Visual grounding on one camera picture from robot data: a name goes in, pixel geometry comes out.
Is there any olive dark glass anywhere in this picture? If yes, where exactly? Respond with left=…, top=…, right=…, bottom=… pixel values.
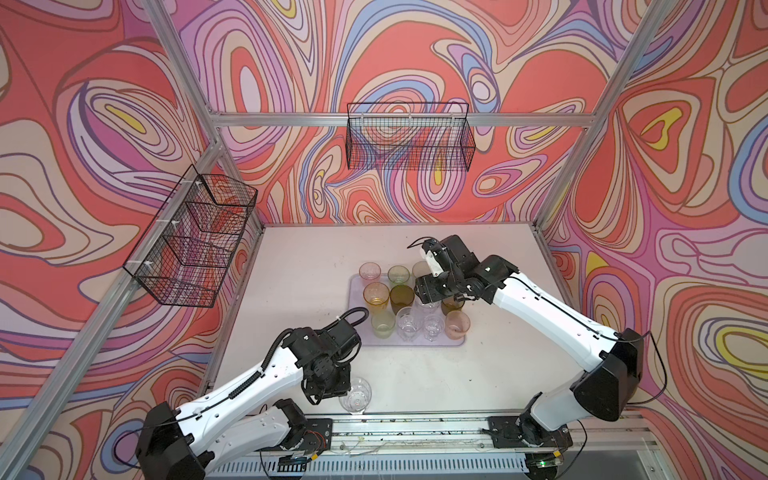
left=389, top=284, right=415, bottom=314

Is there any amber brown glass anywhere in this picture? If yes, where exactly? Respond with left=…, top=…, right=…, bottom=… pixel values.
left=441, top=298, right=465, bottom=315

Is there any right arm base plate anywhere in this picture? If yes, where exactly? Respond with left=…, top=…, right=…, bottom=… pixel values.
left=486, top=415, right=573, bottom=451

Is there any pink glass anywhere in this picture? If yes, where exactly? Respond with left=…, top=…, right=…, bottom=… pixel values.
left=358, top=262, right=381, bottom=285
left=444, top=310, right=471, bottom=340

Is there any pale green small glass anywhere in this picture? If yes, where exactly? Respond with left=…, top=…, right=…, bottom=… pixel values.
left=371, top=310, right=396, bottom=339

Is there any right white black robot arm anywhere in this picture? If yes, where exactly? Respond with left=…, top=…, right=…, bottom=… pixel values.
left=416, top=252, right=645, bottom=443

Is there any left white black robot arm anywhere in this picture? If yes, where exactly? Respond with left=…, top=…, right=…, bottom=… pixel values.
left=135, top=319, right=361, bottom=479

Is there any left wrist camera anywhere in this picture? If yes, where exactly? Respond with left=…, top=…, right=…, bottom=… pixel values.
left=319, top=307, right=370, bottom=365

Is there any black wire basket left wall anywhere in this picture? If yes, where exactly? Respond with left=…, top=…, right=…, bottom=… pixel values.
left=123, top=166, right=258, bottom=308

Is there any bright green glass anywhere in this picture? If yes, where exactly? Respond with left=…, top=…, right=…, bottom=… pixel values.
left=387, top=265, right=411, bottom=285

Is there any yellow glass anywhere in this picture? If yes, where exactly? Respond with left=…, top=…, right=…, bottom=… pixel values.
left=363, top=282, right=390, bottom=313

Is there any large pale green glass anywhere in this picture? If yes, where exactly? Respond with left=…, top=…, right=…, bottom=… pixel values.
left=411, top=260, right=431, bottom=279

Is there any black wire basket wall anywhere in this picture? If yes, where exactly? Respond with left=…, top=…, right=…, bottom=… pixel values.
left=123, top=166, right=258, bottom=308
left=345, top=100, right=476, bottom=172

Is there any small clear glass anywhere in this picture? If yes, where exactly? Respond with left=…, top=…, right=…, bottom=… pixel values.
left=423, top=314, right=445, bottom=342

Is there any aluminium front rail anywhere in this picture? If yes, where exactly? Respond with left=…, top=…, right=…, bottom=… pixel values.
left=167, top=410, right=661, bottom=457

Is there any lavender rectangular plastic tray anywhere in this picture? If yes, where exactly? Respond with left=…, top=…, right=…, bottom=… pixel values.
left=348, top=274, right=466, bottom=348

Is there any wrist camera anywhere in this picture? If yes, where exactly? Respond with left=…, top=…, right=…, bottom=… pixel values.
left=420, top=234, right=479, bottom=277
left=319, top=307, right=370, bottom=365

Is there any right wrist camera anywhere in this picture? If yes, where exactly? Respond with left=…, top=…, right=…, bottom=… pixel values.
left=420, top=234, right=479, bottom=277

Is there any black wire basket back wall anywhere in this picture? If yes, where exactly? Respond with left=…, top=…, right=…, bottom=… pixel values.
left=345, top=100, right=476, bottom=172

